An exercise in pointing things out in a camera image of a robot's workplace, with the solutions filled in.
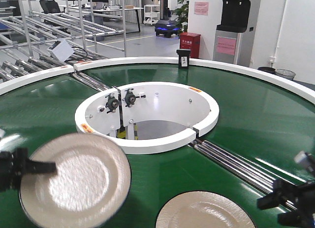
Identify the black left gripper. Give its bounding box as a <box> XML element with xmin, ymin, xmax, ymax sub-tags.
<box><xmin>0</xmin><ymin>148</ymin><xmax>57</xmax><ymax>192</ymax></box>

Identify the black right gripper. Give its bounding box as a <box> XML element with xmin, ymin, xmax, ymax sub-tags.
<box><xmin>257</xmin><ymin>179</ymin><xmax>315</xmax><ymax>228</ymax></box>

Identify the beige plate black rim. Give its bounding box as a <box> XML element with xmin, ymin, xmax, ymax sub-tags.
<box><xmin>156</xmin><ymin>191</ymin><xmax>255</xmax><ymax>228</ymax></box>
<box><xmin>19</xmin><ymin>133</ymin><xmax>131</xmax><ymax>228</ymax></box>

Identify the steel conveyor rollers right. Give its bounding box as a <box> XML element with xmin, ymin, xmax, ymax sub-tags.
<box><xmin>189</xmin><ymin>138</ymin><xmax>289</xmax><ymax>195</ymax></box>

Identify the white outer conveyor rim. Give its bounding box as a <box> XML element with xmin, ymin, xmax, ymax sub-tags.
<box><xmin>0</xmin><ymin>57</ymin><xmax>315</xmax><ymax>103</ymax></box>

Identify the white box on rack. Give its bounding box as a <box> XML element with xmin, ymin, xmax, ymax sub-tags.
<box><xmin>47</xmin><ymin>38</ymin><xmax>74</xmax><ymax>62</ymax></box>

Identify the metal roller rack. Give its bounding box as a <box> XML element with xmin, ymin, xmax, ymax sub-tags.
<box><xmin>0</xmin><ymin>0</ymin><xmax>126</xmax><ymax>82</ymax></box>

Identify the black sensor on rim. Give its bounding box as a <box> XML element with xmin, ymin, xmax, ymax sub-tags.
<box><xmin>176</xmin><ymin>49</ymin><xmax>190</xmax><ymax>69</ymax></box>

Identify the red fire extinguisher box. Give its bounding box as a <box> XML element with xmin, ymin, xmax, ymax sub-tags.
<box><xmin>180</xmin><ymin>32</ymin><xmax>201</xmax><ymax>59</ymax></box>

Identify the blue lit mobile robot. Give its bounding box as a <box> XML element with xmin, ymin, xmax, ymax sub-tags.
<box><xmin>155</xmin><ymin>8</ymin><xmax>179</xmax><ymax>38</ymax></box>

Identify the grey water dispenser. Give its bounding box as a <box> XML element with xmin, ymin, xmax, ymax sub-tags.
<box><xmin>213</xmin><ymin>0</ymin><xmax>251</xmax><ymax>64</ymax></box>

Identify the green potted plant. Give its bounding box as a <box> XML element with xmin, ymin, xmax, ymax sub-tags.
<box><xmin>173</xmin><ymin>0</ymin><xmax>189</xmax><ymax>35</ymax></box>

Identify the white inner conveyor ring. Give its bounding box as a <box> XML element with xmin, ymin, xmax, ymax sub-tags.
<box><xmin>74</xmin><ymin>81</ymin><xmax>220</xmax><ymax>155</ymax></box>

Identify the wire mesh waste bin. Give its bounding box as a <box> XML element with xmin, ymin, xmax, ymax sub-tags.
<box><xmin>275</xmin><ymin>69</ymin><xmax>296</xmax><ymax>80</ymax></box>

